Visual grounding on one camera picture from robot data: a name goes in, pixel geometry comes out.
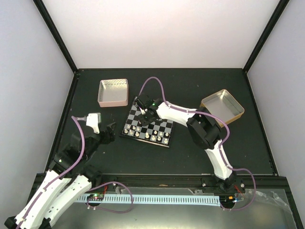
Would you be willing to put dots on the black frame post left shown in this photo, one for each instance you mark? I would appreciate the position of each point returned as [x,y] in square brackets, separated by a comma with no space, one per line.
[55,33]

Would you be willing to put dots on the small circuit board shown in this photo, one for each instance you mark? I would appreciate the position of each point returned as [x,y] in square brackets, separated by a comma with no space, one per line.
[95,197]
[231,199]

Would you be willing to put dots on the black mounting rail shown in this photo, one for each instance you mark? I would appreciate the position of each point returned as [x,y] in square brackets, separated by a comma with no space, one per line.
[192,181]

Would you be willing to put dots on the pale blue cable duct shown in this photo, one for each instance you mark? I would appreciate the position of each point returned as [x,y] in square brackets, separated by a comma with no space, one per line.
[154,199]

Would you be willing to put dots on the pink square tin box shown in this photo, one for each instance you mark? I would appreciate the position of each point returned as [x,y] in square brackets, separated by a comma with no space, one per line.
[113,93]

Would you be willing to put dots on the black frame post right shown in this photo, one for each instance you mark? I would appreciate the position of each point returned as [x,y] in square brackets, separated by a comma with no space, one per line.
[281,6]

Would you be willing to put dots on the black and silver chessboard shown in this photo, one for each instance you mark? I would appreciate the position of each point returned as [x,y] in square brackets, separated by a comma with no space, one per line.
[144,133]

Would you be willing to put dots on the black frame post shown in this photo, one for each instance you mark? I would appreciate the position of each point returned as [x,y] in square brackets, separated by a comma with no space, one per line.
[55,33]
[281,6]

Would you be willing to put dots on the small circuit board left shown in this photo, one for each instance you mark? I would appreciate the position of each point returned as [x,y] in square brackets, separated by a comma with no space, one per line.
[95,197]

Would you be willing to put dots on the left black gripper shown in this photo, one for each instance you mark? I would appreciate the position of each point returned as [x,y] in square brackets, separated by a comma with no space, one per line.
[107,139]

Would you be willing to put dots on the small circuit board right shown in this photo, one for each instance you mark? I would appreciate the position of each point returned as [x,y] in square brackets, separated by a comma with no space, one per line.
[231,199]

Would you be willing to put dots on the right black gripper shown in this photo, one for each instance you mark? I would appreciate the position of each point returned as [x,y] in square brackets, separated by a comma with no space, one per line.
[144,122]

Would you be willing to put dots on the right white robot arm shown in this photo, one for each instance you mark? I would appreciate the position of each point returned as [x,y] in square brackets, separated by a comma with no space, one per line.
[204,131]

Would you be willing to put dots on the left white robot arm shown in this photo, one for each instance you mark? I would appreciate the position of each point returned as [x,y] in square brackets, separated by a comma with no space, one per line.
[69,176]

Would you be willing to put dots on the gold rectangular tin lid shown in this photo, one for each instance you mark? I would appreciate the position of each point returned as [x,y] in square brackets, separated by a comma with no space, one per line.
[223,105]

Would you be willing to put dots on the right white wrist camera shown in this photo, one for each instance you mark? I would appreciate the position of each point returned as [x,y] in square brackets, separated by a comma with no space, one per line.
[143,102]

